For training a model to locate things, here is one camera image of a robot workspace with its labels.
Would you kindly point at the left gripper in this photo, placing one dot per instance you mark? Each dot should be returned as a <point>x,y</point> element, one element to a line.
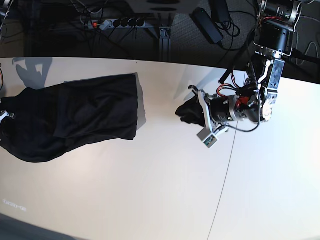
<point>219,111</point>

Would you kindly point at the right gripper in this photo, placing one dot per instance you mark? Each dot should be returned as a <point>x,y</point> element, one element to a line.
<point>4,114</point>

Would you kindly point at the black power adapter brick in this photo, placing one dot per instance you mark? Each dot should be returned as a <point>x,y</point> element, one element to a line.
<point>206,26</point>

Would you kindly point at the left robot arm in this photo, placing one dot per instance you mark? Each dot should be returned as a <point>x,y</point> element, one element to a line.
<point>260,61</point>

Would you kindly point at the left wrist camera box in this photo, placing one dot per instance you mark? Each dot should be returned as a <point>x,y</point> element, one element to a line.
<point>207,140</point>

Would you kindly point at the black T-shirt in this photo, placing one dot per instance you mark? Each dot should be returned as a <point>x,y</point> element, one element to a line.
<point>44,124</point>

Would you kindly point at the aluminium table frame post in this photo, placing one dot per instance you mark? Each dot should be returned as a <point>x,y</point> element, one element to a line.
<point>165,27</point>

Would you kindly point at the white power strip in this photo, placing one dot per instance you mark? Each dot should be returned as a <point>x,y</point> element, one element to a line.
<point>115,23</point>

